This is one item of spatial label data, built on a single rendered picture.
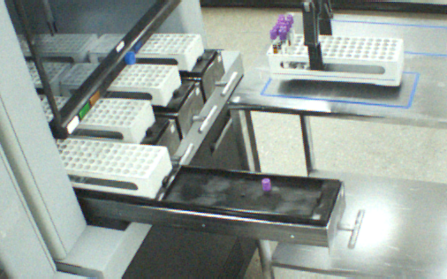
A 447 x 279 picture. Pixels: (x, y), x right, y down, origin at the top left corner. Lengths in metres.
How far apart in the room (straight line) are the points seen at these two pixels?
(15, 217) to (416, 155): 1.76
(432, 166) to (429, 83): 1.08
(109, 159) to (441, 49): 0.83
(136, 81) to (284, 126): 1.31
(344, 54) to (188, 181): 0.44
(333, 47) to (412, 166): 1.14
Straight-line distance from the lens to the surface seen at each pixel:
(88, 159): 1.47
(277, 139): 2.84
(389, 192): 2.12
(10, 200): 1.27
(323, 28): 1.62
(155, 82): 1.65
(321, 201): 1.30
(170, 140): 1.60
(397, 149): 2.73
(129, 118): 1.55
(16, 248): 1.31
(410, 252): 1.94
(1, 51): 1.23
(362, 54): 1.54
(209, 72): 1.78
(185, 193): 1.40
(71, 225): 1.45
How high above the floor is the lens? 1.69
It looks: 36 degrees down
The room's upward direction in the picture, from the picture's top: 12 degrees counter-clockwise
